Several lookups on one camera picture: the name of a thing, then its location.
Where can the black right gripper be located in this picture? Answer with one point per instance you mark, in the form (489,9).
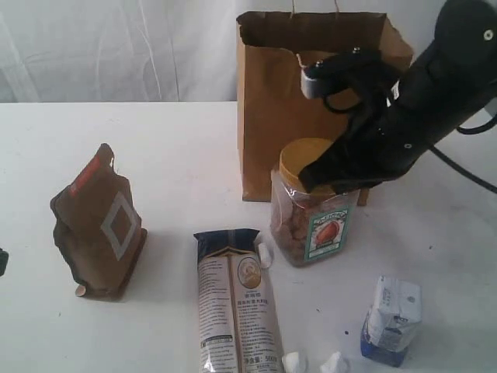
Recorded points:
(381,143)

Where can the clear jar yellow lid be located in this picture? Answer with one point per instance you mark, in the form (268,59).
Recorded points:
(307,227)

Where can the white blue salt packet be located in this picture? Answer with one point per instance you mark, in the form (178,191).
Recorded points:
(392,321)

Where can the brown pouch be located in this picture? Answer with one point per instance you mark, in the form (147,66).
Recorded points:
(98,231)

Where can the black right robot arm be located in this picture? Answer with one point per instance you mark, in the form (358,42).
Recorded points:
(458,69)

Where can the brown paper bag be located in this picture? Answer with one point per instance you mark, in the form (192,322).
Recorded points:
(272,110)

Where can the white cube by pasta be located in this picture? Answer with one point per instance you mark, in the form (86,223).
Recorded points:
(265,256)

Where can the long pasta packet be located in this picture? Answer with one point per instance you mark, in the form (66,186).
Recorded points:
(238,328)

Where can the white lump bottom right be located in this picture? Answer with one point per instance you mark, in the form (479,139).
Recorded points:
(337,363)

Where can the white lump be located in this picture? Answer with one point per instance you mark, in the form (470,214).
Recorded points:
(337,363)
(295,362)

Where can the white lump bottom left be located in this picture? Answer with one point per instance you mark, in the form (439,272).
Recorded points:
(295,362)

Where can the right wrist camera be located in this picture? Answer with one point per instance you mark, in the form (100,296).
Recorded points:
(362,71)

